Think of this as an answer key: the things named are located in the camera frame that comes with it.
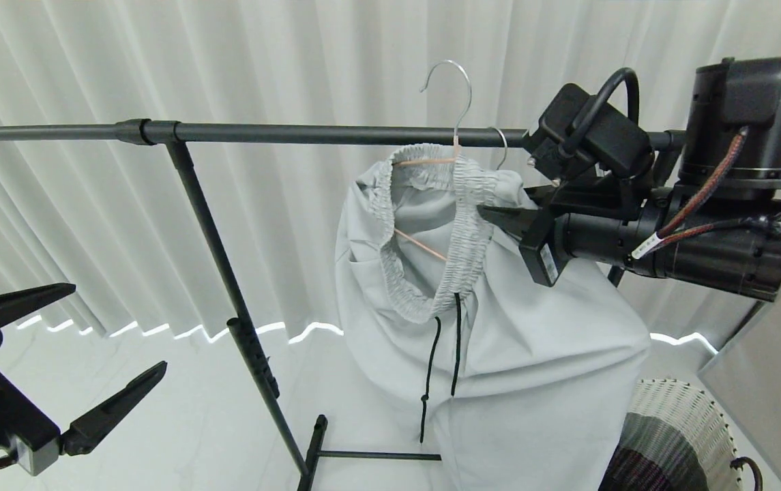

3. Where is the black clothes rack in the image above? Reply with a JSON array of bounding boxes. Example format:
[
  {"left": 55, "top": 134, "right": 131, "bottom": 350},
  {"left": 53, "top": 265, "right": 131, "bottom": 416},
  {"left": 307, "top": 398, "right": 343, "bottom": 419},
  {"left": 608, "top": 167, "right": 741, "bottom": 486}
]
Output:
[{"left": 0, "top": 119, "right": 691, "bottom": 491}]

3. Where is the black cable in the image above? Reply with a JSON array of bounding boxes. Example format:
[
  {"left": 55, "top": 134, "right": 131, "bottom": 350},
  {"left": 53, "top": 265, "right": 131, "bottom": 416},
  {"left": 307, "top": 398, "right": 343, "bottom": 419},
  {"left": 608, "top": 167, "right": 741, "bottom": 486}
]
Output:
[{"left": 559, "top": 67, "right": 640, "bottom": 159}]

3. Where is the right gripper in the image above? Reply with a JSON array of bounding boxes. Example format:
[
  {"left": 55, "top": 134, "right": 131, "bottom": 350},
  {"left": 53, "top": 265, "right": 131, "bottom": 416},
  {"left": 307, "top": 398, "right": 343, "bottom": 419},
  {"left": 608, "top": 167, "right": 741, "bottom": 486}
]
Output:
[{"left": 477, "top": 196, "right": 658, "bottom": 287}]

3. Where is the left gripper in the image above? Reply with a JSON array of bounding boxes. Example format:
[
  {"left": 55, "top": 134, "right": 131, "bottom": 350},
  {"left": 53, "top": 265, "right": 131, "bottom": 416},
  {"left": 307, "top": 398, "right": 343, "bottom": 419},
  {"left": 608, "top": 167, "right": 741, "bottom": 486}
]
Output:
[{"left": 0, "top": 282, "right": 168, "bottom": 477}]

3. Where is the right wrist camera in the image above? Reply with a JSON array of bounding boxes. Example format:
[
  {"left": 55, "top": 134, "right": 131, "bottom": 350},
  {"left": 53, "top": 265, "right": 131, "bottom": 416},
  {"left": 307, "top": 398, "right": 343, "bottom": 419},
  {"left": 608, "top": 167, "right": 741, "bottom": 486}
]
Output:
[{"left": 523, "top": 83, "right": 655, "bottom": 183}]

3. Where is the pale grey garment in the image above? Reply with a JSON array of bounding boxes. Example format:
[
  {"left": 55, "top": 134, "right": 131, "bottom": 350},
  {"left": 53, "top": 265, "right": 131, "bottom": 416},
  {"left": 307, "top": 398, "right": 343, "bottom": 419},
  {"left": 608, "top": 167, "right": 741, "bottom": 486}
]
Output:
[{"left": 334, "top": 143, "right": 652, "bottom": 491}]

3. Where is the white laundry basket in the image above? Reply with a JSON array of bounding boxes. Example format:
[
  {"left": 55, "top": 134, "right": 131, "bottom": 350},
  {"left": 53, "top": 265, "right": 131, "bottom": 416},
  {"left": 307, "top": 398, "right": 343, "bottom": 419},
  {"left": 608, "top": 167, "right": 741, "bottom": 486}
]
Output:
[{"left": 598, "top": 378, "right": 765, "bottom": 491}]

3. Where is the pink clothes hanger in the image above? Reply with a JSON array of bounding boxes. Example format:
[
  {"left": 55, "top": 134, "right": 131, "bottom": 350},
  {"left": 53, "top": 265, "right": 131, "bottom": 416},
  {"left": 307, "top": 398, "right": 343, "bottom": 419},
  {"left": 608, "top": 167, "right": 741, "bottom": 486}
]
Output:
[
  {"left": 489, "top": 128, "right": 509, "bottom": 171},
  {"left": 392, "top": 60, "right": 473, "bottom": 263}
]

